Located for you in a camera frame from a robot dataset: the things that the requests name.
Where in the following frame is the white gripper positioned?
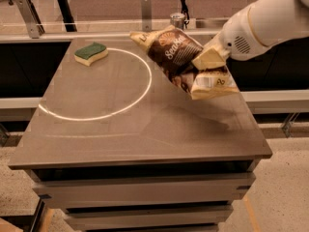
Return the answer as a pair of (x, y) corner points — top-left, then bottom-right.
(192, 7), (268, 70)

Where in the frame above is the brown chip bag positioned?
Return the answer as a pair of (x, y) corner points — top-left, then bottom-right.
(130, 25), (239, 100)

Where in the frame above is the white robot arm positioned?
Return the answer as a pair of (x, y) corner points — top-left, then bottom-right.
(192, 0), (309, 70)

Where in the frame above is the clear acrylic barrier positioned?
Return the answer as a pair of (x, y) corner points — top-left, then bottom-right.
(0, 17), (228, 35)

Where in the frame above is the silver drink can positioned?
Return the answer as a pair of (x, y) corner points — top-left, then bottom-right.
(170, 13), (185, 30)

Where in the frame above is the grey drawer cabinet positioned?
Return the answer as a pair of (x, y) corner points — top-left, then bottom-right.
(10, 38), (271, 232)

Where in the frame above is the green yellow sponge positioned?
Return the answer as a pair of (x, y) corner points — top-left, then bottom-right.
(74, 43), (108, 67)

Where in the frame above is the black hanging cable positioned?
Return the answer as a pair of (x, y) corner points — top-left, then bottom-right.
(178, 0), (191, 26)

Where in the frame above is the middle metal bracket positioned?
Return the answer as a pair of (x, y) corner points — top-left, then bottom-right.
(141, 0), (152, 32)

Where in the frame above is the metal bracket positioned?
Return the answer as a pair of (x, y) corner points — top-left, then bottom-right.
(14, 0), (41, 39)
(141, 0), (152, 32)

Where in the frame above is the left metal bracket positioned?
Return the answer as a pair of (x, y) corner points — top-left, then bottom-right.
(14, 0), (41, 39)

